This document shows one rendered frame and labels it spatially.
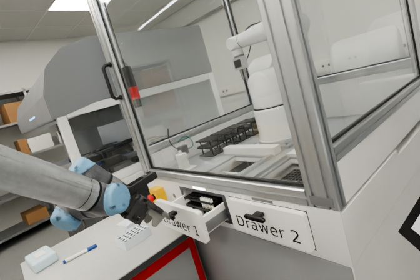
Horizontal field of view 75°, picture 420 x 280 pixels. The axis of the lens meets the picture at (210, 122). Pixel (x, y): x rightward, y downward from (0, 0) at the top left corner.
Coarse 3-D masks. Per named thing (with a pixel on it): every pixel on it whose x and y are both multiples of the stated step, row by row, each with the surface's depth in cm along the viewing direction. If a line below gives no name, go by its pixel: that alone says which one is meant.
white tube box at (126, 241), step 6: (132, 228) 121; (138, 228) 120; (144, 228) 119; (126, 234) 117; (132, 234) 116; (138, 234) 114; (144, 234) 116; (150, 234) 118; (120, 240) 114; (126, 240) 112; (132, 240) 112; (138, 240) 114; (120, 246) 114; (126, 246) 110; (132, 246) 112
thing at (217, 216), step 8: (176, 200) 112; (184, 200) 115; (216, 208) 94; (224, 208) 97; (208, 216) 92; (216, 216) 94; (224, 216) 96; (208, 224) 91; (216, 224) 93; (208, 232) 91
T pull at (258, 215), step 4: (256, 212) 80; (260, 212) 80; (244, 216) 81; (248, 216) 80; (252, 216) 78; (256, 216) 78; (260, 216) 78; (252, 220) 78; (256, 220) 77; (260, 220) 76; (264, 220) 76
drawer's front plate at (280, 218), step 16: (240, 208) 87; (256, 208) 81; (272, 208) 76; (256, 224) 84; (272, 224) 78; (288, 224) 74; (304, 224) 69; (272, 240) 80; (288, 240) 75; (304, 240) 71
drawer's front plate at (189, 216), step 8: (160, 200) 108; (168, 208) 102; (176, 208) 97; (184, 208) 93; (176, 216) 99; (184, 216) 94; (192, 216) 90; (200, 216) 87; (168, 224) 107; (176, 224) 101; (192, 224) 91; (200, 224) 88; (184, 232) 98; (192, 232) 93; (200, 232) 89; (200, 240) 91; (208, 240) 89
